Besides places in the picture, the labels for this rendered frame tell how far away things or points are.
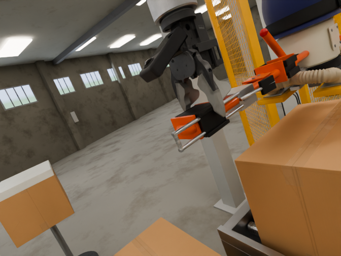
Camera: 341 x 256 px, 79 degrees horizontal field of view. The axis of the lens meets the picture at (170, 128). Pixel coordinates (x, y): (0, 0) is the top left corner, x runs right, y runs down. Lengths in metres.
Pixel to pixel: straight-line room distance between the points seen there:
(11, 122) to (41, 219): 7.53
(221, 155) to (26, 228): 1.58
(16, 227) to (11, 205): 0.16
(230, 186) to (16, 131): 8.22
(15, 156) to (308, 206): 8.88
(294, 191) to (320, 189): 0.08
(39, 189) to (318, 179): 1.69
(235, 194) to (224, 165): 0.31
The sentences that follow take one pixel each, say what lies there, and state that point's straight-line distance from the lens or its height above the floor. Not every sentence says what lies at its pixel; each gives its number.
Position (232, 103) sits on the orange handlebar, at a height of 1.20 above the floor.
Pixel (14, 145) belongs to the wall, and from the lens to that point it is 9.14.
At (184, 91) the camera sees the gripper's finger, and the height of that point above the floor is 1.26.
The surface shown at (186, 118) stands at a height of 1.22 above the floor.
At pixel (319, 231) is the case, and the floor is 0.73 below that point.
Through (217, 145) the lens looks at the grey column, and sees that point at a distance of 1.84.
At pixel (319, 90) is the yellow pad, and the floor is 1.11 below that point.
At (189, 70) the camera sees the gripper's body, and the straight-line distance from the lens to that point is 0.41.
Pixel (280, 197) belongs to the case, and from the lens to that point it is 0.79.
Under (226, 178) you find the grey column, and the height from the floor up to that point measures 0.33.
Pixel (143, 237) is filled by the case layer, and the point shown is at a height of 0.54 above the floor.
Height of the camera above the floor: 1.29
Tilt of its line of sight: 12 degrees down
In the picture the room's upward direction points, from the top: 21 degrees counter-clockwise
